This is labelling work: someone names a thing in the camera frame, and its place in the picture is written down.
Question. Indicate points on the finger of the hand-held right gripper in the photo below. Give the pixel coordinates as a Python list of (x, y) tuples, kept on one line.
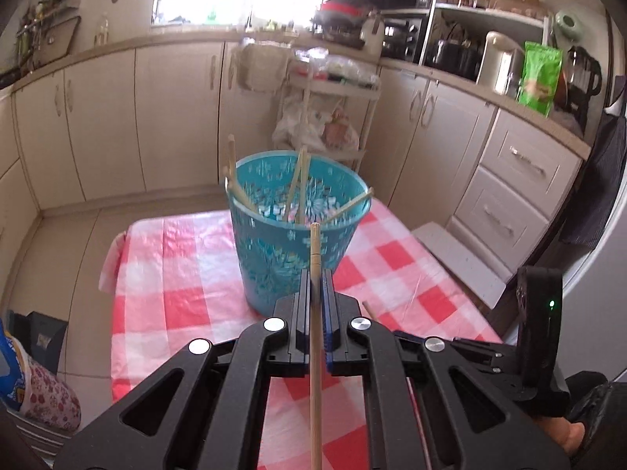
[(490, 360)]

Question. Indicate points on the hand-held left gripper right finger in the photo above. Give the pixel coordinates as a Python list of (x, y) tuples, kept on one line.
[(327, 313)]

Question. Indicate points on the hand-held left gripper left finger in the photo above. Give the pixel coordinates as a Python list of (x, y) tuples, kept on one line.
[(304, 303)]

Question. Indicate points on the wooden chopstick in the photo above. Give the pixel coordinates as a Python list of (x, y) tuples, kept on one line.
[(302, 176), (355, 201), (316, 401), (240, 193), (293, 183), (368, 309), (230, 156)]

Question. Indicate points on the teal perforated utensil holder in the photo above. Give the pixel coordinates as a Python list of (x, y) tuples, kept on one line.
[(274, 254)]

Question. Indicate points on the person's right hand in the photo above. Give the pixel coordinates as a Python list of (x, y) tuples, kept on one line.
[(573, 438)]

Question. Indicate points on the red white checked tablecloth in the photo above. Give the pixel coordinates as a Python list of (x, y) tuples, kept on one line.
[(186, 279)]

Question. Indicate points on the dark hanging garment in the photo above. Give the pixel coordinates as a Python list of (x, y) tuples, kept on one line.
[(602, 181)]

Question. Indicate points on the crumpled white plastic bags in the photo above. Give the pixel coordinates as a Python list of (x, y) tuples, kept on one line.
[(299, 127)]

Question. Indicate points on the white trolley cart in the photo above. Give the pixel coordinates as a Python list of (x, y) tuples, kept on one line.
[(333, 85)]

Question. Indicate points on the clear plastic bag with food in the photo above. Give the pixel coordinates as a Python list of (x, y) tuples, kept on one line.
[(338, 66)]

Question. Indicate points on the white hanging plastic bag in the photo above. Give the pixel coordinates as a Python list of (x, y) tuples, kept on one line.
[(262, 66)]

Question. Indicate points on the green packet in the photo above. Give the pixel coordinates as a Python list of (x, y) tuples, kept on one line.
[(539, 78)]

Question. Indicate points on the black electric kettle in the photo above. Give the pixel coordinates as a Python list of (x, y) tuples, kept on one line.
[(585, 78)]

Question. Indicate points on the dark dustpan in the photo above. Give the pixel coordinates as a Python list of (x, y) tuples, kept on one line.
[(44, 342)]

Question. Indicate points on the cream kitchen base cabinets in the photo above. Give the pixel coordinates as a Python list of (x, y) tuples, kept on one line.
[(108, 122)]

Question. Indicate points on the white thermos pot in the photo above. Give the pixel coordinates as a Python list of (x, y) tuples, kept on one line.
[(499, 63)]

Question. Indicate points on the white plastic jug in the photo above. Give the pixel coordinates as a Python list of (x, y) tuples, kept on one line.
[(372, 36)]

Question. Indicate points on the black toaster oven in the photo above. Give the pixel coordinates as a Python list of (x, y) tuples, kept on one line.
[(401, 36)]

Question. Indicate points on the dark cooking pot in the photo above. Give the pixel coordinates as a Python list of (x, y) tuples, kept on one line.
[(453, 58)]

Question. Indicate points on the pile of pots and dishes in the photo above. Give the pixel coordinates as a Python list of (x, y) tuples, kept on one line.
[(338, 10)]

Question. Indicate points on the green dish soap bottle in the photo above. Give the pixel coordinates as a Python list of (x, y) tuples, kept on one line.
[(211, 15)]

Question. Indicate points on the kitchen storage shelf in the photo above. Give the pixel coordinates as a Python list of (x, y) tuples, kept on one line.
[(490, 14)]

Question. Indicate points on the clear plastic bottle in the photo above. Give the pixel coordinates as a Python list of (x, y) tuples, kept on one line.
[(101, 32)]

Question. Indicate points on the dark framed tray board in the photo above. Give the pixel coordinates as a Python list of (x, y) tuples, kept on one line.
[(59, 41)]

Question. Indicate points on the wall spice rack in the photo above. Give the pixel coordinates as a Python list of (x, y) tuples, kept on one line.
[(54, 5)]

